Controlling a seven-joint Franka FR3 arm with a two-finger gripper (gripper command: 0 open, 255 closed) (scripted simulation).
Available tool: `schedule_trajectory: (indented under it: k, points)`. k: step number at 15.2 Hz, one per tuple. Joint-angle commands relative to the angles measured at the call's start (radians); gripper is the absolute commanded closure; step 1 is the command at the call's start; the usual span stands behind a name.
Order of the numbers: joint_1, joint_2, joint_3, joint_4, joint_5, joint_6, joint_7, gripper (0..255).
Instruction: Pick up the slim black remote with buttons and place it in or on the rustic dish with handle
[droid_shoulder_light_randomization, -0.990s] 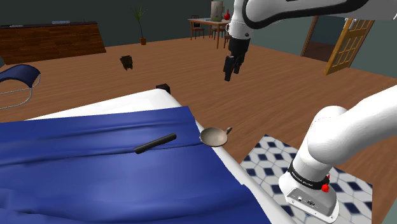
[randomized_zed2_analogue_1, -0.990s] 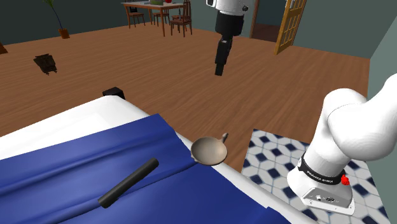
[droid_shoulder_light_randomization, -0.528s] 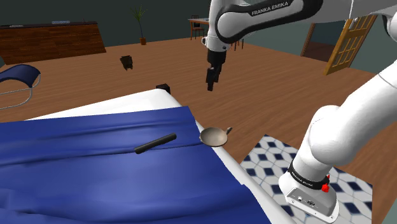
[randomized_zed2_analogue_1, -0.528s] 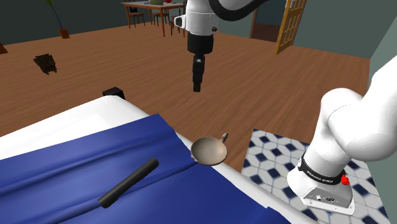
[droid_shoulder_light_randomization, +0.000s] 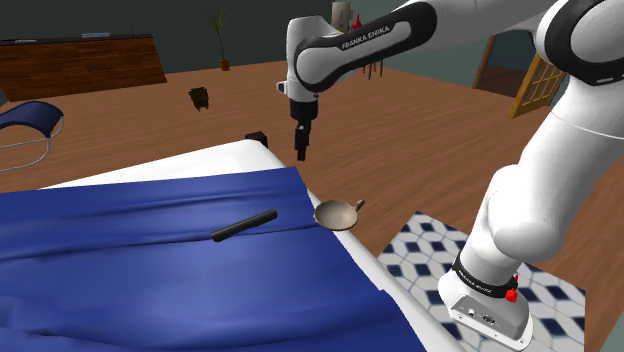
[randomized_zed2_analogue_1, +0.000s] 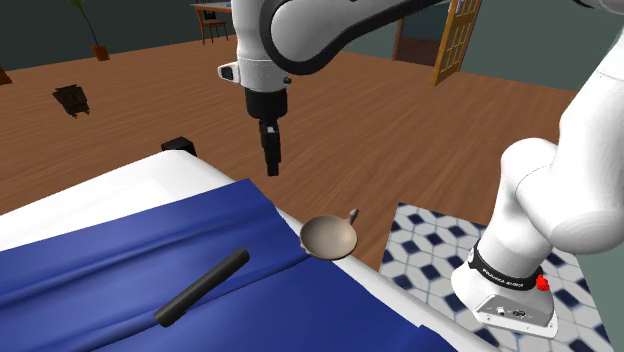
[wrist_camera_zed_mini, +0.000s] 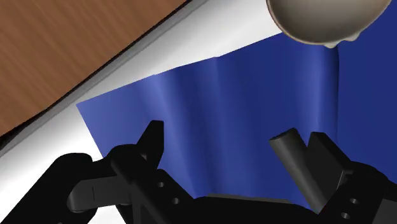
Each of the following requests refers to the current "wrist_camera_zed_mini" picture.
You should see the white table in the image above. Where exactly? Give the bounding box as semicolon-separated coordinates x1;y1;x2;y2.
0;0;284;224

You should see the blue cloth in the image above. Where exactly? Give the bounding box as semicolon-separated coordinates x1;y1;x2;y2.
76;0;397;209

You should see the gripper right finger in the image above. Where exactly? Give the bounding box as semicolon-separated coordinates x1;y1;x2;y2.
306;131;397;224

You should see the beige bowl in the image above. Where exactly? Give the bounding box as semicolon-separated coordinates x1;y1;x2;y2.
265;0;393;49

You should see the black cylindrical stick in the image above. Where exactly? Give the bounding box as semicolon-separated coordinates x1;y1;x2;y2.
268;127;330;215

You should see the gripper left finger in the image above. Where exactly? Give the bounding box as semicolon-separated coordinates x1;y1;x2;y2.
0;120;195;224

